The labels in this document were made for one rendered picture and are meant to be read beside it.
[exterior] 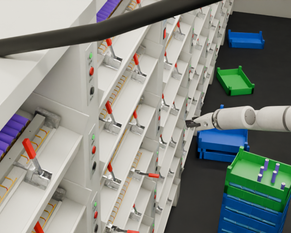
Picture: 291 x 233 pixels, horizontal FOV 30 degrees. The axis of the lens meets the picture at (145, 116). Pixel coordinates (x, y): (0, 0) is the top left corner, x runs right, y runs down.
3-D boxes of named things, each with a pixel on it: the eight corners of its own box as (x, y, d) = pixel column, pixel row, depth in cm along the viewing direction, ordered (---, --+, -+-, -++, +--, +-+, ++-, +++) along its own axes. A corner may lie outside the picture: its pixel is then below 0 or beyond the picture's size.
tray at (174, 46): (188, 33, 242) (199, 7, 234) (158, 103, 193) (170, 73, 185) (146, 16, 242) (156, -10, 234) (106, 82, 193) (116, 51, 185)
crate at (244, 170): (296, 176, 265) (299, 163, 261) (285, 200, 250) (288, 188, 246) (238, 157, 276) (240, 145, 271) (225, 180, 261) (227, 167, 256)
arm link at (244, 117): (233, 109, 212) (217, 107, 206) (259, 107, 202) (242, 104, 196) (233, 130, 211) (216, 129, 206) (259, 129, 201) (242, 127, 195)
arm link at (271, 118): (314, 108, 190) (249, 109, 214) (285, 104, 180) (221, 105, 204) (312, 134, 189) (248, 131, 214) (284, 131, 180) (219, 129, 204)
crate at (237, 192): (293, 188, 270) (296, 176, 265) (282, 213, 255) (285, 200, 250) (236, 169, 280) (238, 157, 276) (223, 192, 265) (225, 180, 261)
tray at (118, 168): (152, 118, 186) (165, 86, 177) (96, 246, 137) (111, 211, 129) (98, 95, 186) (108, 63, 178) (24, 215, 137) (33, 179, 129)
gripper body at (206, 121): (215, 132, 208) (195, 134, 217) (231, 124, 214) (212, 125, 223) (209, 114, 207) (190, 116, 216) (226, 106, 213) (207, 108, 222)
